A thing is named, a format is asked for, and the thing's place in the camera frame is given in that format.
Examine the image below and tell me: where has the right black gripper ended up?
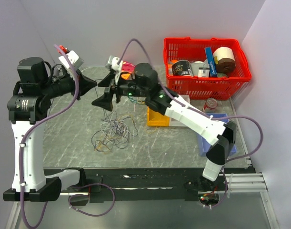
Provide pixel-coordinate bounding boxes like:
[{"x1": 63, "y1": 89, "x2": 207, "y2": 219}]
[{"x1": 91, "y1": 72, "x2": 148, "y2": 112}]

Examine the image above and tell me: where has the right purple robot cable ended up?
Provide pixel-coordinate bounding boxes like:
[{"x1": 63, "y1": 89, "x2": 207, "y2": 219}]
[{"x1": 119, "y1": 38, "x2": 264, "y2": 165}]

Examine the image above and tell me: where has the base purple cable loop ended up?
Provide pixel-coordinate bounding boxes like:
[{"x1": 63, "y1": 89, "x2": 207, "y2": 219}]
[{"x1": 68, "y1": 183, "x2": 116, "y2": 217}]

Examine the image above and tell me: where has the white paper roll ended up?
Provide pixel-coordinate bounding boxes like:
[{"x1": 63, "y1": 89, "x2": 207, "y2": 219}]
[{"x1": 213, "y1": 47, "x2": 235, "y2": 64}]

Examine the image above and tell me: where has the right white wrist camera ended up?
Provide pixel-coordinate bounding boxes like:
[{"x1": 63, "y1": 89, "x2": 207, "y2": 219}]
[{"x1": 105, "y1": 56, "x2": 123, "y2": 84}]

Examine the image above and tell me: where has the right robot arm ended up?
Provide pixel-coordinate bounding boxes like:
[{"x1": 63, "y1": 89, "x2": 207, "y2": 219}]
[{"x1": 91, "y1": 63, "x2": 237, "y2": 191}]

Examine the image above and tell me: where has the white labelled container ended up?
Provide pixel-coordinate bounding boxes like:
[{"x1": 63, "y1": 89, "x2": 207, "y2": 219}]
[{"x1": 190, "y1": 61, "x2": 210, "y2": 78}]

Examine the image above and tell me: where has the red plastic shopping basket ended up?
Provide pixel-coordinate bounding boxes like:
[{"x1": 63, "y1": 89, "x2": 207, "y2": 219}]
[{"x1": 163, "y1": 37, "x2": 252, "y2": 100}]

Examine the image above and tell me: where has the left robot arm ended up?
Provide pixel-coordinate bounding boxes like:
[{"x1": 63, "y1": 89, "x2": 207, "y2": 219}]
[{"x1": 3, "y1": 57, "x2": 87, "y2": 202}]

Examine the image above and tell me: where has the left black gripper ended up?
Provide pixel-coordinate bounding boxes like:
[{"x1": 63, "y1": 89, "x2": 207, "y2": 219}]
[{"x1": 40, "y1": 67, "x2": 97, "y2": 100}]

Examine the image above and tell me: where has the aluminium rail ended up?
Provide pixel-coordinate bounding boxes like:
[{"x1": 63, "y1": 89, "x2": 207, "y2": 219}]
[{"x1": 15, "y1": 173, "x2": 269, "y2": 196}]

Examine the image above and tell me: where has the yellow wire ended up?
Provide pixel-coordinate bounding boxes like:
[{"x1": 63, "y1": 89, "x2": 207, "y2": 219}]
[{"x1": 95, "y1": 114, "x2": 160, "y2": 153}]

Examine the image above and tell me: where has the yellow plastic bin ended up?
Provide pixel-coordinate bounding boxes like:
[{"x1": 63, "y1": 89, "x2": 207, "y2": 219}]
[{"x1": 147, "y1": 108, "x2": 170, "y2": 127}]

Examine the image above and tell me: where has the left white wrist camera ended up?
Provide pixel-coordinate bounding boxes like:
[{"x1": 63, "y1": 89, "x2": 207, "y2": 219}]
[{"x1": 58, "y1": 45, "x2": 84, "y2": 70}]

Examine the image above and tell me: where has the red soda can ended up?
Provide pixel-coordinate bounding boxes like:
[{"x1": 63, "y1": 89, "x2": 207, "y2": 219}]
[{"x1": 202, "y1": 98, "x2": 218, "y2": 113}]

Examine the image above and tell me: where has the blue plastic tray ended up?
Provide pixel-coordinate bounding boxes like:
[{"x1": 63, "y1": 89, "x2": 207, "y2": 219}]
[{"x1": 196, "y1": 113, "x2": 237, "y2": 156}]

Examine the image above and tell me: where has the blue tall box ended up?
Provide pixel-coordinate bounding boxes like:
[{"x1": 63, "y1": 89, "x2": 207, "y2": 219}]
[{"x1": 205, "y1": 47, "x2": 217, "y2": 78}]

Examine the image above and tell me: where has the white plastic bin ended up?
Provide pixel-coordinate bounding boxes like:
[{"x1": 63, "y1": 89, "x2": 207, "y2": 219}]
[{"x1": 169, "y1": 95, "x2": 191, "y2": 127}]

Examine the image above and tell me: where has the pink orange small box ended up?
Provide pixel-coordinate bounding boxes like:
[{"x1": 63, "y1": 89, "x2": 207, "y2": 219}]
[{"x1": 121, "y1": 61, "x2": 135, "y2": 80}]

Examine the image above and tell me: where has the white wire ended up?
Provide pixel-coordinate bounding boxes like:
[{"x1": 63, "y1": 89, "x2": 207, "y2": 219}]
[{"x1": 99, "y1": 120, "x2": 131, "y2": 144}]

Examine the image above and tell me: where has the black labelled can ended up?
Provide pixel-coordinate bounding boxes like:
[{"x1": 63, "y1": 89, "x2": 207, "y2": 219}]
[{"x1": 171, "y1": 60, "x2": 193, "y2": 76}]

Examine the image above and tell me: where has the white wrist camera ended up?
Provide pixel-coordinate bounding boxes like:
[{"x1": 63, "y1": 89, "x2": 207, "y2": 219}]
[
  {"x1": 58, "y1": 45, "x2": 84, "y2": 70},
  {"x1": 105, "y1": 56, "x2": 123, "y2": 84}
]

